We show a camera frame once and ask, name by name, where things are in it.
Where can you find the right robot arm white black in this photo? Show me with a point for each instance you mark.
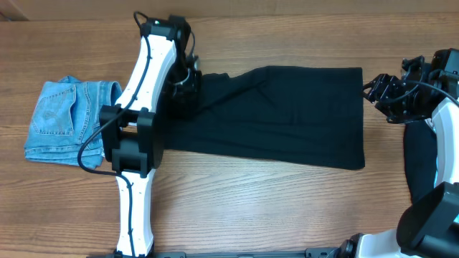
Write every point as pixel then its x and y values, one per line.
pixel 425 100

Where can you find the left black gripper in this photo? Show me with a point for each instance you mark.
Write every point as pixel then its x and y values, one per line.
pixel 191 92

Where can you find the folded blue jeans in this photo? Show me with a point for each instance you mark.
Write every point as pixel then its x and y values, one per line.
pixel 65 116

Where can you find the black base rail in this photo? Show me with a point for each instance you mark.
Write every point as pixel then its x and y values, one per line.
pixel 317 252

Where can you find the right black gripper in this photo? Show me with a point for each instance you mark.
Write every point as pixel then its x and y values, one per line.
pixel 389 94

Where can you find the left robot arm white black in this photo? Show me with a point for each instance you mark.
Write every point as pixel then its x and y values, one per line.
pixel 165 78

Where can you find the black t-shirt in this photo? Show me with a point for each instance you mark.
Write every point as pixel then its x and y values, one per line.
pixel 311 116

